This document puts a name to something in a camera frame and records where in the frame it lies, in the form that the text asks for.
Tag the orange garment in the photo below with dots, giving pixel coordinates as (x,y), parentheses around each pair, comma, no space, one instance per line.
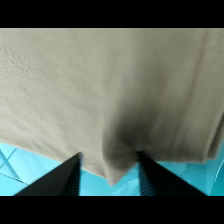
(110,93)

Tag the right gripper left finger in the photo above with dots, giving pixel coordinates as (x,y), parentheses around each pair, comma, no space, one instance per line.
(63,180)

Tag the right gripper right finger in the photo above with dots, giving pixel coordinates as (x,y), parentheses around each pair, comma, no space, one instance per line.
(160,181)

